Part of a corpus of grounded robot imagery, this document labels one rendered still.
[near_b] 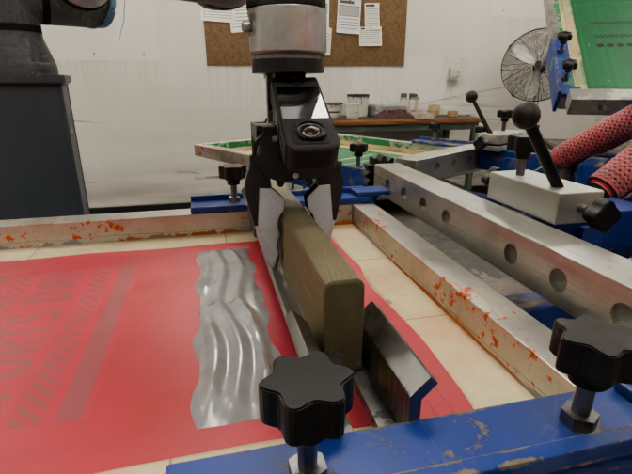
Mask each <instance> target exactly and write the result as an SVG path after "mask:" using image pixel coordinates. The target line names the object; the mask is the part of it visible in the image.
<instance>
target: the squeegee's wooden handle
mask: <svg viewBox="0 0 632 474"><path fill-rule="evenodd" d="M270 180H271V185H272V187H273V188H274V189H275V190H276V191H278V192H279V194H280V195H282V196H283V198H284V200H285V203H284V211H283V213H282V215H281V216H280V217H279V218H278V224H277V225H278V228H279V231H280V236H279V239H278V241H277V246H278V251H279V262H280V265H281V267H282V269H283V272H284V274H285V276H286V278H287V280H288V283H289V285H290V287H291V290H292V293H293V296H294V298H295V301H296V303H297V305H298V307H299V309H300V311H301V314H302V316H303V319H305V320H306V321H307V322H308V325H309V327H310V329H311V332H312V334H313V336H314V338H315V340H316V342H317V344H318V347H319V349H320V351H321V352H323V353H325V354H326V355H327V356H328V358H329V360H330V361H331V363H333V364H335V365H340V366H344V367H347V368H350V369H351V370H352V371H360V370H361V369H362V345H363V321H364V297H365V285H364V283H363V281H362V279H361V278H360V277H359V276H358V274H357V273H356V272H355V270H354V269H353V268H352V267H351V265H350V264H349V263H348V262H347V260H346V259H345V258H343V256H342V255H341V254H340V252H339V251H338V250H337V248H336V247H335V246H334V245H333V243H332V242H331V241H330V240H329V238H328V237H327V236H326V235H325V233H324V232H323V231H322V229H321V228H320V227H319V226H318V224H317V223H316V222H315V221H314V219H313V218H312V217H311V216H310V214H309V213H308V212H307V210H306V209H305V208H304V207H303V205H302V204H301V203H300V202H299V200H298V199H297V198H296V196H295V195H294V194H293V193H292V191H291V190H290V189H289V187H288V186H287V185H286V184H285V183H284V185H283V186H282V187H278V186H277V184H276V181H275V180H272V179H270Z"/></svg>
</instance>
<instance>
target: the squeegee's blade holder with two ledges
mask: <svg viewBox="0 0 632 474"><path fill-rule="evenodd" d="M262 255H263V253H262ZM263 257H264V255H263ZM264 260H265V263H266V265H267V268H268V271H269V274H270V277H271V279H272V282H273V285H274V288H275V291H276V296H277V298H278V301H279V304H280V306H281V309H282V312H283V315H284V318H285V316H286V315H287V314H288V313H289V312H290V311H291V310H293V311H294V312H296V313H297V314H298V315H300V316H301V317H302V318H303V316H302V314H301V311H300V309H299V307H298V305H297V303H296V301H295V298H294V296H293V293H292V290H291V287H290V285H289V283H288V280H287V278H286V276H285V274H284V272H283V269H282V267H281V265H280V262H279V261H278V263H277V267H276V268H272V267H271V265H270V264H269V262H268V261H267V259H266V258H265V257H264ZM285 321H286V318H285ZM286 324H287V321H286ZM287 326H288V324H287ZM288 329H289V327H288ZM289 331H290V329H289Z"/></svg>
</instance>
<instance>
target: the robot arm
mask: <svg viewBox="0 0 632 474"><path fill-rule="evenodd" d="M178 1H186V2H195V3H198V4H199V5H201V6H202V7H204V8H206V9H210V10H221V11H228V10H234V9H236V8H240V7H242V6H243V5H246V9H247V17H248V19H249V21H242V23H241V27H242V30H243V32H250V33H251V36H250V37H249V38H248V39H249V53H250V54H252V55H253V56H255V57H256V58H255V59H251V66H252V73H256V74H263V78H265V82H266V105H267V118H265V121H256V122H250V127H251V145H252V154H249V167H248V170H247V172H246V173H245V196H246V200H247V203H248V207H249V210H250V212H251V215H252V219H253V222H254V226H255V230H256V232H257V235H258V239H259V242H260V245H261V250H262V253H263V255H264V257H265V258H266V259H267V261H268V262H269V264H270V265H271V267H272V268H277V263H278V260H279V251H278V246H277V241H278V239H279V236H280V231H279V228H278V225H277V224H278V218H279V217H280V216H281V215H282V213H283V211H284V203H285V200H284V198H283V196H282V195H280V194H279V192H278V191H276V190H275V189H274V188H273V187H272V185H271V180H270V179H272V180H275V181H276V185H277V186H278V187H282V186H283V185H284V183H285V181H292V180H304V181H305V182H306V183H307V184H308V185H311V187H310V188H309V189H308V190H307V192H306V193H305V194H304V201H305V205H306V207H307V209H308V210H309V212H310V216H311V217H312V218H313V219H314V221H315V222H316V223H317V224H318V226H319V227H320V228H321V229H322V231H323V232H324V233H325V235H326V236H327V237H328V238H329V240H330V237H331V234H332V231H333V228H334V224H335V220H336V219H337V215H338V211H339V206H340V200H341V195H342V189H343V180H342V175H341V171H340V166H339V163H338V154H339V147H340V140H339V138H338V135H337V132H336V129H335V127H334V124H333V121H332V118H331V116H330V114H329V111H328V108H327V105H326V103H325V100H324V95H323V93H322V91H321V88H320V85H319V83H318V80H317V79H316V78H315V77H306V74H313V73H324V60H323V59H321V55H325V53H326V9H325V0H178ZM116 4H117V3H116V0H0V74H50V75H59V73H58V68H57V65H56V63H55V60H54V58H53V56H52V54H51V52H50V50H49V48H48V46H47V44H46V43H45V41H44V38H43V35H42V30H41V25H42V24H43V25H59V26H74V27H86V28H89V29H96V28H106V27H107V26H109V25H110V24H111V23H112V22H113V20H114V17H115V14H116V12H115V8H116ZM256 144H257V145H256Z"/></svg>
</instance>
